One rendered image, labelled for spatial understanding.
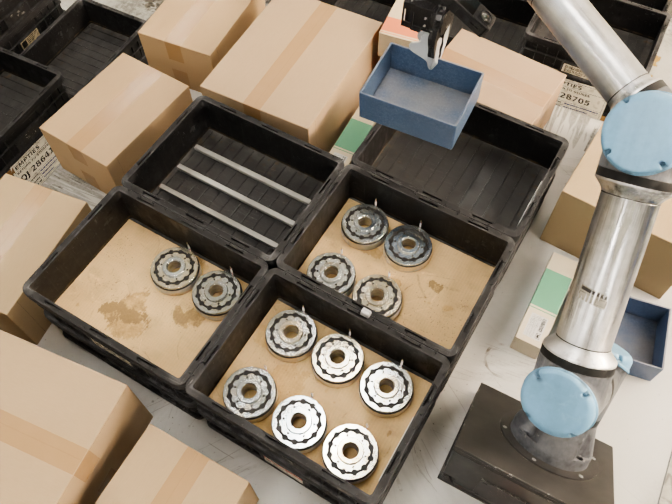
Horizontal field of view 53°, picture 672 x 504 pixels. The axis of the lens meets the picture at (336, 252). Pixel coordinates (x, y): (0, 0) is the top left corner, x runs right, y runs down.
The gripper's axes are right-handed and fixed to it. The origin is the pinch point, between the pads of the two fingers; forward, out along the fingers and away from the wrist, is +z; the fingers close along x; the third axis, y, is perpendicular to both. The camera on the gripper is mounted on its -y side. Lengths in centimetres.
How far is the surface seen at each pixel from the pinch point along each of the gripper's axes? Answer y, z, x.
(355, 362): -11, 31, 52
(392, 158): 5.9, 29.8, 1.2
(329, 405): -10, 35, 61
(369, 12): 63, 76, -106
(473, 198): -15.5, 30.0, 2.9
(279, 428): -4, 33, 70
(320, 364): -5, 32, 56
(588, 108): -30, 67, -85
